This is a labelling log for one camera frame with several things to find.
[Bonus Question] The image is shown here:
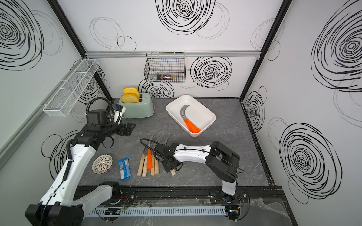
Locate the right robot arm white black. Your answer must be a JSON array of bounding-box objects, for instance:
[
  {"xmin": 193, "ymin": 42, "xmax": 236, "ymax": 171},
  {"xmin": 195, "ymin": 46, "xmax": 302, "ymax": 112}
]
[{"xmin": 154, "ymin": 141, "xmax": 241, "ymax": 197}]

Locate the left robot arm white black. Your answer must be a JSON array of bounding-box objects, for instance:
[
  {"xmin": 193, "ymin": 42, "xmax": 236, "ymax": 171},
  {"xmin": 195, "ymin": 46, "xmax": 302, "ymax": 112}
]
[{"xmin": 25, "ymin": 123, "xmax": 136, "ymax": 226}]

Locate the white rectangular storage box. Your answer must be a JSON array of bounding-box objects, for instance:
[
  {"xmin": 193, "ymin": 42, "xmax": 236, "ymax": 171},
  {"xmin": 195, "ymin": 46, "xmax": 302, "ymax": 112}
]
[{"xmin": 166, "ymin": 95, "xmax": 216, "ymax": 137}]

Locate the white round sink strainer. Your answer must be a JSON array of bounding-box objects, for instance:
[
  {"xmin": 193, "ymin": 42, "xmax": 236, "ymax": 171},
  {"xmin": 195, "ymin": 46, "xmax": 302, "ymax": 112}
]
[{"xmin": 92, "ymin": 154, "xmax": 113, "ymax": 174}]

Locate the front yellow toast slice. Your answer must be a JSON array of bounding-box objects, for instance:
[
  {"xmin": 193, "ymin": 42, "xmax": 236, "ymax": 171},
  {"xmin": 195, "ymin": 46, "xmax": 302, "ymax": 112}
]
[{"xmin": 121, "ymin": 93, "xmax": 140, "ymax": 104}]

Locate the yellow toast slice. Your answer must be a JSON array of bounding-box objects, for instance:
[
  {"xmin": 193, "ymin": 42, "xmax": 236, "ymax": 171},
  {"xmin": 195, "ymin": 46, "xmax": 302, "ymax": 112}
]
[
  {"xmin": 121, "ymin": 93, "xmax": 140, "ymax": 104},
  {"xmin": 123, "ymin": 87, "xmax": 140, "ymax": 97}
]

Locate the blue snack packet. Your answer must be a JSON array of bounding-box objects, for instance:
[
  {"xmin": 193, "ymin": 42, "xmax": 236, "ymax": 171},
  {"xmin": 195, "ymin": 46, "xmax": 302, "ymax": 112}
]
[{"xmin": 118, "ymin": 158, "xmax": 132, "ymax": 181}]

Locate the mint green toaster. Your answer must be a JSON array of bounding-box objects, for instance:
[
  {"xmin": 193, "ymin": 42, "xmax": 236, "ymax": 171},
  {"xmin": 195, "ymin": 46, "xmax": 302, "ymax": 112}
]
[{"xmin": 119, "ymin": 93, "xmax": 155, "ymax": 119}]

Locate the rear yellow toast slice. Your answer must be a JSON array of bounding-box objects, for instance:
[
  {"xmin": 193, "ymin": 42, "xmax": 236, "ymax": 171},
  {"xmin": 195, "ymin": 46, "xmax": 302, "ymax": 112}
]
[{"xmin": 123, "ymin": 87, "xmax": 140, "ymax": 97}]

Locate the small jar in basket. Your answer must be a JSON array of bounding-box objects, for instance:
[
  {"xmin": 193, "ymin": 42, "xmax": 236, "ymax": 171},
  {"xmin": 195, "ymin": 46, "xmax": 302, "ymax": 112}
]
[{"xmin": 156, "ymin": 74, "xmax": 173, "ymax": 81}]

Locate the wooden handle sickle right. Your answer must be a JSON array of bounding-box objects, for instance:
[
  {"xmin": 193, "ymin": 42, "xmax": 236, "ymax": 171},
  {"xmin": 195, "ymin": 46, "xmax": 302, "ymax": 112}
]
[{"xmin": 164, "ymin": 134, "xmax": 176, "ymax": 176}]

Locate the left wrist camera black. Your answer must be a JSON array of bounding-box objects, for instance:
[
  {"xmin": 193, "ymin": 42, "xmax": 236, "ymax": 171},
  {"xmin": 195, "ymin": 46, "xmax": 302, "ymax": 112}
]
[{"xmin": 86, "ymin": 110, "xmax": 109, "ymax": 125}]

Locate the wooden handle sickle far left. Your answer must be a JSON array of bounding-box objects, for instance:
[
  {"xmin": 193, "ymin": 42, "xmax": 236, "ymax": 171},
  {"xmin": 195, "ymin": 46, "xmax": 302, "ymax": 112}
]
[{"xmin": 137, "ymin": 147, "xmax": 148, "ymax": 178}]

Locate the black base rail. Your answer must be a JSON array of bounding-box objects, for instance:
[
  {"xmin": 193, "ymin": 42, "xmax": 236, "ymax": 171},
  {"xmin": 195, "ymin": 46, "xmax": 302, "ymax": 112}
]
[{"xmin": 74, "ymin": 185, "xmax": 286, "ymax": 204}]

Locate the white mesh wall shelf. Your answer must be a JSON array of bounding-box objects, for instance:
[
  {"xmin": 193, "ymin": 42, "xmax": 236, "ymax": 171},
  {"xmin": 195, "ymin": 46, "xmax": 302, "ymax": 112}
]
[{"xmin": 43, "ymin": 59, "xmax": 99, "ymax": 117}]

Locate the white slotted cable duct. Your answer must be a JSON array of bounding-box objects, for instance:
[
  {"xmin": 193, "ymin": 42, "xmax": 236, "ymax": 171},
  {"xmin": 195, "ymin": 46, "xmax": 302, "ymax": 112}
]
[{"xmin": 87, "ymin": 206, "xmax": 227, "ymax": 218}]

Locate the black wire wall basket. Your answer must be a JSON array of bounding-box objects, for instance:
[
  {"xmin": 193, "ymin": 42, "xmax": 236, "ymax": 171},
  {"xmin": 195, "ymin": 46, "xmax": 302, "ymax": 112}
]
[{"xmin": 143, "ymin": 52, "xmax": 186, "ymax": 83}]

